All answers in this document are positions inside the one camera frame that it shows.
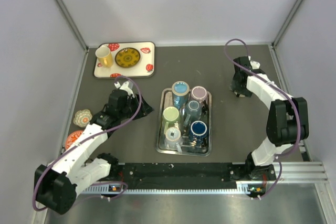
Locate yellow patterned small plate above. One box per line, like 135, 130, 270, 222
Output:
114, 47, 141, 68

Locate lilac ceramic mug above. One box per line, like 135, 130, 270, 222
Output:
190, 86, 208, 103

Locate dark blue enamel mug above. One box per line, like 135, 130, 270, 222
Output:
188, 120, 208, 146

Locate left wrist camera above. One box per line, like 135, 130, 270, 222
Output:
114, 81, 134, 97

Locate silver metal tray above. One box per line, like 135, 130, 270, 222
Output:
156, 86, 212, 156

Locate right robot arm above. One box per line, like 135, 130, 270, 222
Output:
230, 56, 309, 180

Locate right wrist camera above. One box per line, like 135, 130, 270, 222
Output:
249, 57, 262, 73

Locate blue butterfly mug orange inside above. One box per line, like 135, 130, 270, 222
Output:
172, 81, 190, 110

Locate orange patterned small plate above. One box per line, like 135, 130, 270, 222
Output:
65, 130, 83, 150

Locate yellow mug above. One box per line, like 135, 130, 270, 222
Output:
95, 46, 113, 68

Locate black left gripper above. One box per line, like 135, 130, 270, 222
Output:
119, 92, 154, 121

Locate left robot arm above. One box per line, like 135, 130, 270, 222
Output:
32, 81, 153, 215

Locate grey-blue mug white inside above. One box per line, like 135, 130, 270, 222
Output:
183, 100, 202, 127

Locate clear plastic measuring cup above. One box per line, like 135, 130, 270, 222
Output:
164, 127, 183, 153

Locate light green mug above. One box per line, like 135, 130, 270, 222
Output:
162, 106, 181, 133

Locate grey slotted cable duct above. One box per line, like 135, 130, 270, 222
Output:
81, 183, 266, 197

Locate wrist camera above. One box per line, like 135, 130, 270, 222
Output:
249, 57, 262, 73
114, 81, 134, 97

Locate cream mug black rim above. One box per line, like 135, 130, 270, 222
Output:
234, 91, 249, 98

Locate strawberry pattern white tray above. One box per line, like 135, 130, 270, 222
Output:
93, 41, 155, 79

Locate floral patterned small bowl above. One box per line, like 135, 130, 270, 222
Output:
73, 109, 92, 128

